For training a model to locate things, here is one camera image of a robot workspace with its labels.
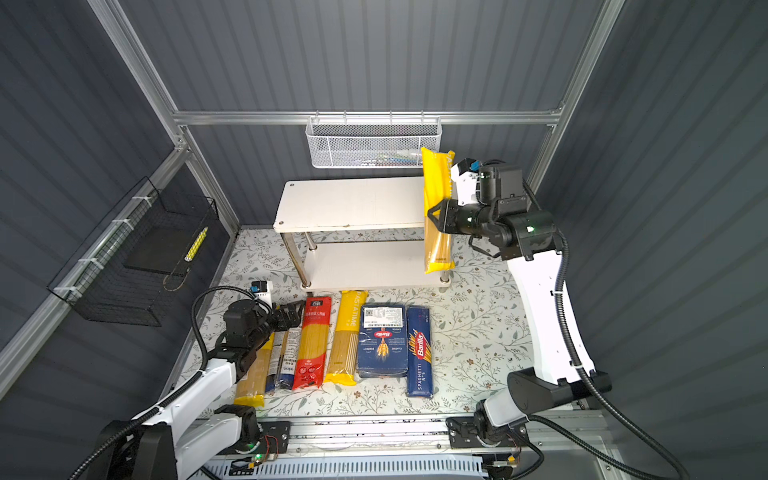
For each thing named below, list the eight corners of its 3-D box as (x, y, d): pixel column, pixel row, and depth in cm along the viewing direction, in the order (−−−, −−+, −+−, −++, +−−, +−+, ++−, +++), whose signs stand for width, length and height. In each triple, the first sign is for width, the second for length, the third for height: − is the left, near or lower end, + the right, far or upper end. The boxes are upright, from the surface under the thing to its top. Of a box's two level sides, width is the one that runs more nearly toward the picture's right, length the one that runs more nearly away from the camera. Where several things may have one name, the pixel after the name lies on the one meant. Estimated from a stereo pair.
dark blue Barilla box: (358, 378, 85) (355, 369, 79) (362, 316, 97) (360, 304, 91) (407, 378, 85) (408, 369, 79) (405, 316, 97) (406, 304, 91)
